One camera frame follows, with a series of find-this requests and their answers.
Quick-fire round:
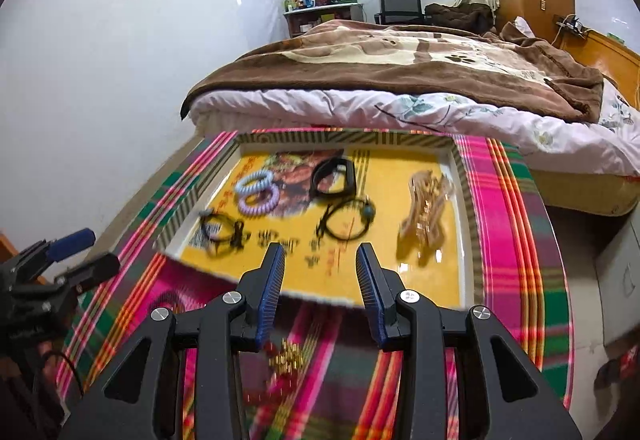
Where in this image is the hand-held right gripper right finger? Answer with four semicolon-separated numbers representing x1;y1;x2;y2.
355;243;583;440

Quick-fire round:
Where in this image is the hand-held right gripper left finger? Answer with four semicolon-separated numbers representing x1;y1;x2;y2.
60;243;287;440

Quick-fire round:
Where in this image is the dark cloth pile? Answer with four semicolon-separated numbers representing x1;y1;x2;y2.
424;3;496;34

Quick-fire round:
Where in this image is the blue spiral hair tie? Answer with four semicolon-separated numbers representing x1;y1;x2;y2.
235;170;276;198

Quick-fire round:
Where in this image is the black cord bracelet with stone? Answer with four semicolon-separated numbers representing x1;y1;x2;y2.
197;207;247;257

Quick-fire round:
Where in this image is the black wristband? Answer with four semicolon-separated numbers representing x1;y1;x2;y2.
310;159;357;198

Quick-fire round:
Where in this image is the clear hair claw clip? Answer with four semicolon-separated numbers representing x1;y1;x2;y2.
398;169;455;253

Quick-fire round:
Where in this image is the black hair tie green bead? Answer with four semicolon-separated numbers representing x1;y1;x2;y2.
317;199;376;241

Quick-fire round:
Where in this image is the power strip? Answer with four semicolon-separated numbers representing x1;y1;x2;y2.
556;14;588;38

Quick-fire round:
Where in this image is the pink green plaid cloth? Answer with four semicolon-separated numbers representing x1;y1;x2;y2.
55;127;576;440

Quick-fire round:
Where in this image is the white floral quilt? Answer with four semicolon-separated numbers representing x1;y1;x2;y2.
190;88;640;178

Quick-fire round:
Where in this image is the red gold bead bracelet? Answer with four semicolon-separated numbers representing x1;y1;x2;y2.
245;340;306;401

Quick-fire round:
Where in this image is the black cable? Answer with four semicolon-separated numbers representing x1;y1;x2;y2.
42;350;86;398

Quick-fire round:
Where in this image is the striped cardboard box yellow inside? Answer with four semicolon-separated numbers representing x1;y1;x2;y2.
152;130;485;311

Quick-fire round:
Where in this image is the yellow mattress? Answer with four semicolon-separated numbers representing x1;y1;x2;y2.
530;165;640;218

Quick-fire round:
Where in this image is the dark red shoe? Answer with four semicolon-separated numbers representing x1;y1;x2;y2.
595;347;640;391

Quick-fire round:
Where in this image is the purple spiral hair tie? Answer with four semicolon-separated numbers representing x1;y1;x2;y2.
236;185;281;217

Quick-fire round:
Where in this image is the black office chair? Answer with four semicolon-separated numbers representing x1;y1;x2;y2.
375;0;426;26

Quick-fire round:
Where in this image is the brown plush blanket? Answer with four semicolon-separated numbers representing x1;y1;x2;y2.
181;19;606;123

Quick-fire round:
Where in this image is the wooden furniture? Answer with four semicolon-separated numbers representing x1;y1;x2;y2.
0;233;21;266

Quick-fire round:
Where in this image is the small desk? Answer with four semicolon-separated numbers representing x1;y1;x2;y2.
283;3;363;38

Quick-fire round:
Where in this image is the grey drawer cabinet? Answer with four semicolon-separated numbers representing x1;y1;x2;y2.
592;215;640;346

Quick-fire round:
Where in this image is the wooden bed headboard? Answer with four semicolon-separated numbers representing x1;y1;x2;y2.
582;29;640;111

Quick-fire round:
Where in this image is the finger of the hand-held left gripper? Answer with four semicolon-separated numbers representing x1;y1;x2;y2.
52;253;122;293
10;229;97;278

